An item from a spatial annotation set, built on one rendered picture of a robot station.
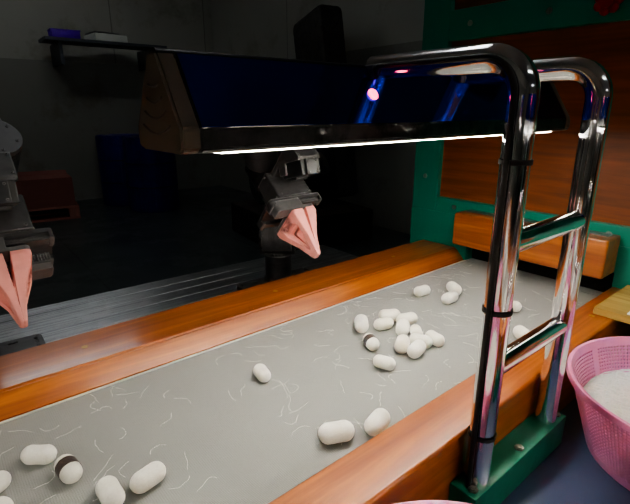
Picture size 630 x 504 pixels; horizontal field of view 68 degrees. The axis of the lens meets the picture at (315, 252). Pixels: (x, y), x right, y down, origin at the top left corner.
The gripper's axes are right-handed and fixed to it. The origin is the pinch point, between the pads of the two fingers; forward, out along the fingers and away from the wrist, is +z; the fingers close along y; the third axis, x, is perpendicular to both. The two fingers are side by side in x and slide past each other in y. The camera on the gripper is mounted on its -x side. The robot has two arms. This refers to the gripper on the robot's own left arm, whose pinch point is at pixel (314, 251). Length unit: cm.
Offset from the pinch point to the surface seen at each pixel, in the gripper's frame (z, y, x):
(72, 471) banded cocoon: 16.4, -40.2, -1.5
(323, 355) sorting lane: 15.2, -7.2, 2.0
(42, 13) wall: -513, 92, 279
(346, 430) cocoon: 25.6, -17.4, -9.4
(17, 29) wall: -502, 66, 294
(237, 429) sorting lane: 19.6, -24.7, -2.0
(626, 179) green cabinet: 14, 48, -25
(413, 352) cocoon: 21.2, 1.2, -4.9
